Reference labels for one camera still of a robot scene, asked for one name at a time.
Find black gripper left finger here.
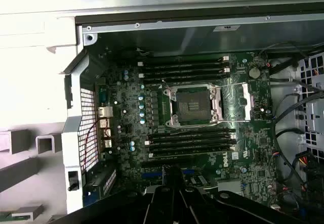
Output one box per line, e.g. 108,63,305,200
49,165,176,224

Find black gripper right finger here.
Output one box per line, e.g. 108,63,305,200
174,166,308,224

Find blue expansion slot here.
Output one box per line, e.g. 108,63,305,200
141,170,195,181

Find black RAM slot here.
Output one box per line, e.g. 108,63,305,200
149,141,237,153
144,135,237,146
148,129,236,139
138,55,230,67
138,67,231,79
143,61,230,73
143,73,231,85
148,147,237,158

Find CPU socket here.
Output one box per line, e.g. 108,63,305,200
164,83,223,129

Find silver chipset heatsink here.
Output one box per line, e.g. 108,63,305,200
217,180,241,194

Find green Dell motherboard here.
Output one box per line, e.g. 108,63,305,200
95,52,279,207

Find thin metal locking lever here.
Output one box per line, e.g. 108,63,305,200
160,80,175,95

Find green RAM stick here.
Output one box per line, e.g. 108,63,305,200
0,211,32,221

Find perforated silver drive cage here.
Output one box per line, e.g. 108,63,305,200
298,52,324,149

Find open black PC case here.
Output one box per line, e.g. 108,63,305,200
59,5,324,224

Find metal socket cover frame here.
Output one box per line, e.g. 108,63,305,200
219,81,254,123

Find thick black cable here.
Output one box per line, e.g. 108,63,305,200
268,56,300,75

